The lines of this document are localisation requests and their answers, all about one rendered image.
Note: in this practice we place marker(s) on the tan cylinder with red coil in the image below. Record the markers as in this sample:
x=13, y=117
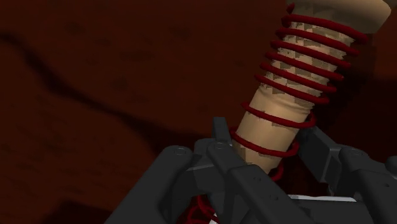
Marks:
x=288, y=105

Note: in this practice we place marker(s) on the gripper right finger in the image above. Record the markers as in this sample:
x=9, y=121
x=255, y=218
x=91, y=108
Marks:
x=347, y=173

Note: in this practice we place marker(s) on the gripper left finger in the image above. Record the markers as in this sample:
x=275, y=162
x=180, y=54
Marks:
x=198, y=180

